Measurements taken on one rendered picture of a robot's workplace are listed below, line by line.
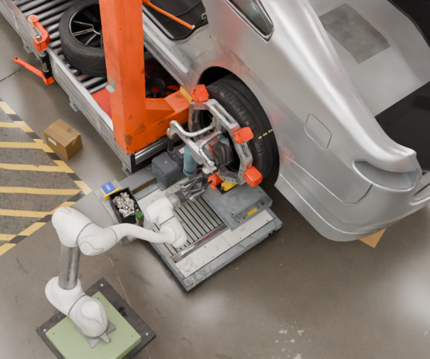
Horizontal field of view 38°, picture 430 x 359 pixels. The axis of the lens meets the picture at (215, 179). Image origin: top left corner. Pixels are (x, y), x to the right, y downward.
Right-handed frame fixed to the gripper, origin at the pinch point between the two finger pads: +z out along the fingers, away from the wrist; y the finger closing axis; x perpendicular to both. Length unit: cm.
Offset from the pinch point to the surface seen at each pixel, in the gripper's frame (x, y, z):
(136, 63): 49, -60, -6
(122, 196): -26, -33, -38
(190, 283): -75, 22, -24
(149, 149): -56, -71, 8
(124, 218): -26, -20, -44
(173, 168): -43, -41, 7
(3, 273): -83, -59, -117
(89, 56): -34, -152, 11
